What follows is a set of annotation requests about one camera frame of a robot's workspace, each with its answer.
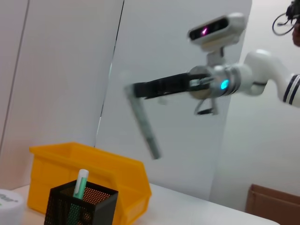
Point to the person head with headset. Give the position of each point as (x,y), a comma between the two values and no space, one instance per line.
(296,37)

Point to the grey marker pen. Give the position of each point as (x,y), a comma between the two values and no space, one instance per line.
(145,124)

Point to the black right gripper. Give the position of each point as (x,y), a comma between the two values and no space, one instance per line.
(199,83)

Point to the yellow plastic bin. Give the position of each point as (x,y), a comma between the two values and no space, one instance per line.
(105,168)

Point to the brown cardboard box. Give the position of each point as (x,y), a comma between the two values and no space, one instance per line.
(272,204)

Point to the green utility knife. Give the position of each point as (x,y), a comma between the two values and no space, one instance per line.
(80,182)

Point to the right wrist camera housing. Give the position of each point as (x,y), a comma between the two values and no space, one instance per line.
(215,28)

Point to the clear water bottle green label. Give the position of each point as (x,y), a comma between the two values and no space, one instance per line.
(9,206)

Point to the black mesh pen holder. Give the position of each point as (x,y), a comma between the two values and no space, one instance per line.
(61,208)

